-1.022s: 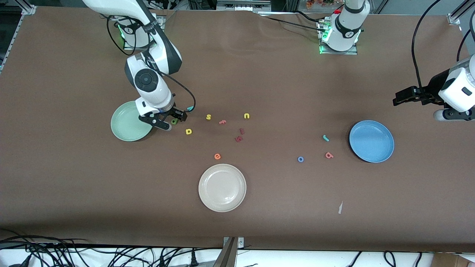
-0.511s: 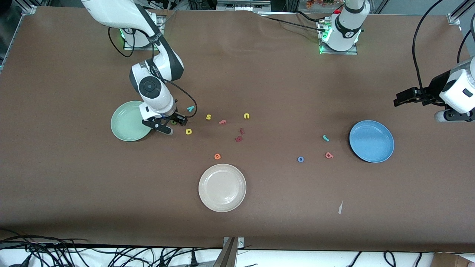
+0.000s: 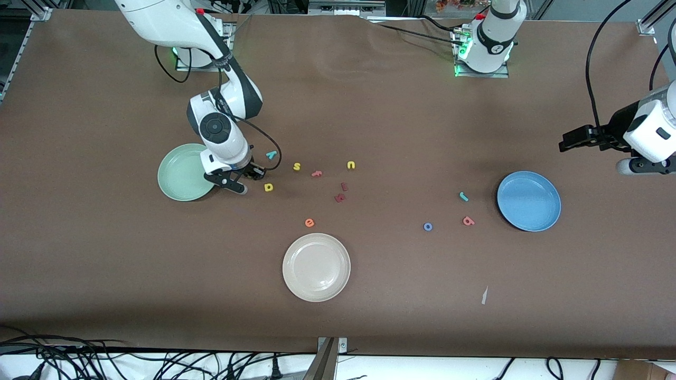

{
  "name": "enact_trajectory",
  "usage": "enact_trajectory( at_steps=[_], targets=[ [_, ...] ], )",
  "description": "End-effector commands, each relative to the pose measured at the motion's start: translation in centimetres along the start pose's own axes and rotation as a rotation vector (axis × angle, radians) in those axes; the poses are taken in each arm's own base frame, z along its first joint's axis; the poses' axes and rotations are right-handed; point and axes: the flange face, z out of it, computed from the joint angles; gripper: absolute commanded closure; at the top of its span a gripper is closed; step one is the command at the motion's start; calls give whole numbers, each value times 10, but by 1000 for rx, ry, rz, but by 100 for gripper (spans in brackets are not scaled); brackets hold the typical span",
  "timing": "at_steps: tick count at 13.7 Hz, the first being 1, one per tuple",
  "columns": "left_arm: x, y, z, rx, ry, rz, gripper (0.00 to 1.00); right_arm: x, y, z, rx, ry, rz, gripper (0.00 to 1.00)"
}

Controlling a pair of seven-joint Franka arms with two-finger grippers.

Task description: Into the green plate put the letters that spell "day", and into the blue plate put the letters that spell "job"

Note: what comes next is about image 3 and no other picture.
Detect green plate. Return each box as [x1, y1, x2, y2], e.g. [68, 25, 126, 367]
[157, 143, 221, 202]

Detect blue plate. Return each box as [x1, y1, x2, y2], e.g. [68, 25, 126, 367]
[496, 170, 562, 233]

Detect beige plate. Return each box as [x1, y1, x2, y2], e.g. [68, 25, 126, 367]
[282, 233, 352, 302]

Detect orange flowers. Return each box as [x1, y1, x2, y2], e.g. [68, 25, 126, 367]
[436, 0, 491, 13]

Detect grey device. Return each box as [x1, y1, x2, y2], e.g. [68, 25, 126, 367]
[308, 0, 387, 17]

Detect cardboard box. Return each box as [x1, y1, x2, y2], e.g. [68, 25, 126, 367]
[614, 360, 676, 380]

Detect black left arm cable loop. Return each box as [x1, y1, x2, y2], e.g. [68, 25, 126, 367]
[650, 16, 676, 90]

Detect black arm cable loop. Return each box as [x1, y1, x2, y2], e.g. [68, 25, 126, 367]
[650, 16, 676, 90]
[154, 45, 192, 84]

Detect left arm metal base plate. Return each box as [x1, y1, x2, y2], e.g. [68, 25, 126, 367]
[452, 25, 511, 79]

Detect black right arm cable loop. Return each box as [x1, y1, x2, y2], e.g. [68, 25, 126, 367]
[154, 45, 192, 84]

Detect aluminium frame profile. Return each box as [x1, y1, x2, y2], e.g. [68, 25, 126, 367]
[636, 0, 676, 36]

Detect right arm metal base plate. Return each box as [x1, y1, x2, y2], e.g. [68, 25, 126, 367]
[175, 21, 236, 72]

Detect black cable on table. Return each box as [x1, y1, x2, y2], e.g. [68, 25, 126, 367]
[364, 15, 465, 48]

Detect metal table bracket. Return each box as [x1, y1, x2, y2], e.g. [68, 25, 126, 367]
[315, 336, 349, 380]

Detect thick black floor cable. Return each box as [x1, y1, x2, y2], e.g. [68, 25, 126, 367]
[0, 325, 133, 352]

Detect aluminium table frame rail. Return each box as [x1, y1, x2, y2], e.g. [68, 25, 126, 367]
[0, 5, 54, 103]

